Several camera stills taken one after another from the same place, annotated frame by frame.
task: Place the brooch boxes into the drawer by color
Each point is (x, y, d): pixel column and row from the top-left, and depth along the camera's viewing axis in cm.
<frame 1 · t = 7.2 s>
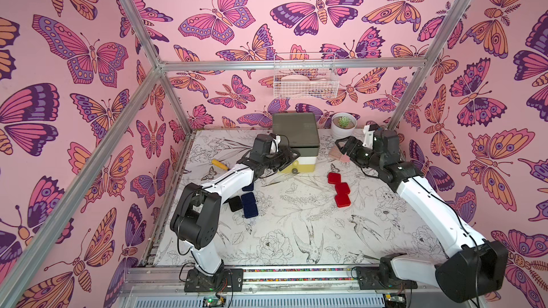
left hand: (301, 156, 86), fingers open
right hand: (336, 146, 77), fingers open
red brooch box: (334, 178, 102), on the table
red brooch box 2: (342, 188, 99), on the table
red brooch box 3: (342, 200, 95), on the table
navy brooch box: (249, 202, 95), on the table
navy brooch box 2: (249, 214, 96), on the table
white potted succulent: (343, 125, 111), point 11 cm above the table

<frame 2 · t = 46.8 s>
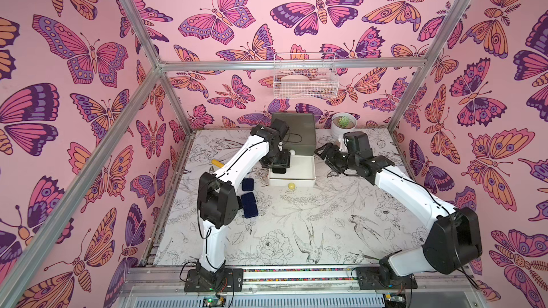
left hand: (285, 165, 88), fingers open
right hand: (314, 156, 82), fingers open
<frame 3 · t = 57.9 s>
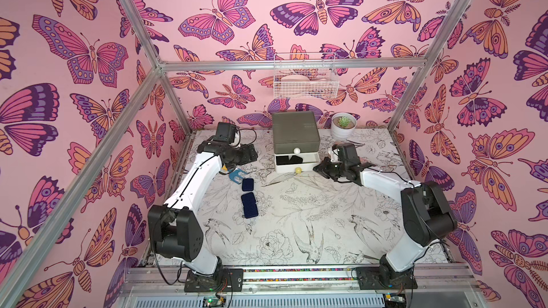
left hand: (252, 155, 86), fingers open
right hand: (309, 169, 91), fingers closed
black brooch box: (283, 160, 94), point 13 cm above the table
black brooch box 2: (295, 160, 97), point 11 cm above the table
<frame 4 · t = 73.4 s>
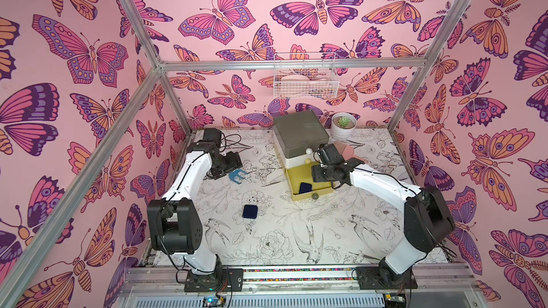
left hand: (237, 165, 88), fingers open
right hand: (314, 173, 90), fingers open
small navy brooch box: (305, 187, 97), point 3 cm above the table
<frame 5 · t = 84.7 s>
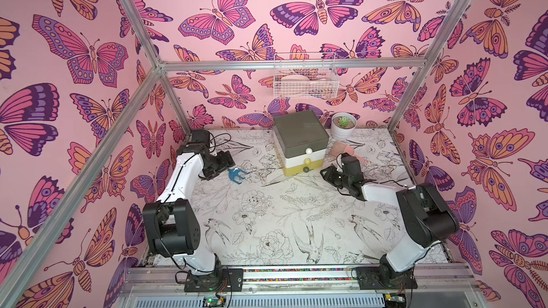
left hand: (230, 164, 88), fingers open
right hand: (318, 173, 95), fingers open
